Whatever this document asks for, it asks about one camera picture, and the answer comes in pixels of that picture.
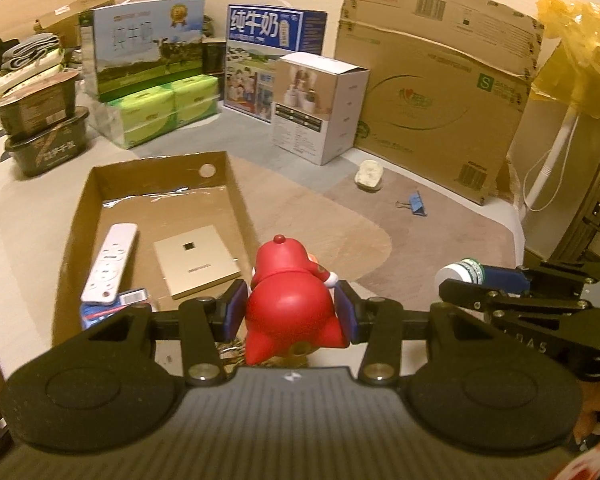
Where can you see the green pasture milk box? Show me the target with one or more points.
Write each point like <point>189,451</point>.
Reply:
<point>130,45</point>

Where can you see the gold router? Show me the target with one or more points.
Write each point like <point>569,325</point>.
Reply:
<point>195,260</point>

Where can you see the blue binder clip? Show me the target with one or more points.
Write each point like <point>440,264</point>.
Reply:
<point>417,205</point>

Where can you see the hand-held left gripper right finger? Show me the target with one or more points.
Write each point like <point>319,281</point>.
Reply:
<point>343,310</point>

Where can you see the large brown cardboard box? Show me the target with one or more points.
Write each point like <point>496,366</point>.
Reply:
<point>430,110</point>

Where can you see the white remote control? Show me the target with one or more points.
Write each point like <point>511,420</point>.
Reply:
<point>111,260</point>

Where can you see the small brown cardboard box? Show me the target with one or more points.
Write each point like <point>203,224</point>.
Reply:
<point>75,15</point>

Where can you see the yellow plastic bag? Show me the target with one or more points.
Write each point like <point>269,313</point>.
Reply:
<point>575,50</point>

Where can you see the stack of folded clothes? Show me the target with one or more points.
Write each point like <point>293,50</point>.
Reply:
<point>30,50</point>

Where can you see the white fan pole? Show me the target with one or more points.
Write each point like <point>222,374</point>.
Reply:
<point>552,160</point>

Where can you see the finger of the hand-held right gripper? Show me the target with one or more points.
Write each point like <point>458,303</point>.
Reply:
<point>460,292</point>
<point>505,276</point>

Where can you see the blue snack packet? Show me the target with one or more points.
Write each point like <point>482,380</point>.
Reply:
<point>105,312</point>

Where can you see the black instant noodle bowl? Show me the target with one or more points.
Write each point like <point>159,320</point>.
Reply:
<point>35,105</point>
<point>45,147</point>

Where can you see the small white green bottle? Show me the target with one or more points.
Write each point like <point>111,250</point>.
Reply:
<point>455,272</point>

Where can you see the red toy figure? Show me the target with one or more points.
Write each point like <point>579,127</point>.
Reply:
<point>285,305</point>

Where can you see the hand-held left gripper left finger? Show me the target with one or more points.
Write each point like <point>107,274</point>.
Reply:
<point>232,307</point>

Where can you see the blue milk carton box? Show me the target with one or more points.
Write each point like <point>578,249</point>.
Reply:
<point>250,35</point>

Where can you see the green tissue pack bundle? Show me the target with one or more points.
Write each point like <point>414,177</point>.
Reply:
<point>145,115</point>

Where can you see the white product box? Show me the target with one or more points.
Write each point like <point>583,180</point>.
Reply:
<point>330,110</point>

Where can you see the olive ribbed case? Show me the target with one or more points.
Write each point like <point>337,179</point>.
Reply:
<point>595,200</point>

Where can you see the cream soap-shaped object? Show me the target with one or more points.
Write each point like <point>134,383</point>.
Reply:
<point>369,175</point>

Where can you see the shallow cardboard tray box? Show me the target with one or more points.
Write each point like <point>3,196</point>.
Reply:
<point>145,180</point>

